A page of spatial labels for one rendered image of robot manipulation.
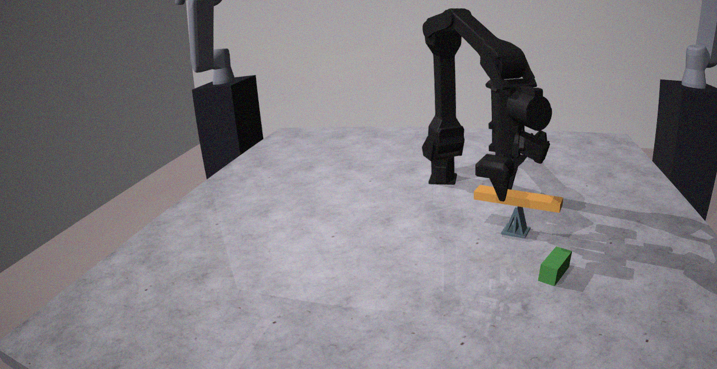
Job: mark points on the orange bar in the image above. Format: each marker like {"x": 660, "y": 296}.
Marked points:
{"x": 520, "y": 198}

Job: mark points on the green rectangular block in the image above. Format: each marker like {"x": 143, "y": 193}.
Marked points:
{"x": 554, "y": 266}

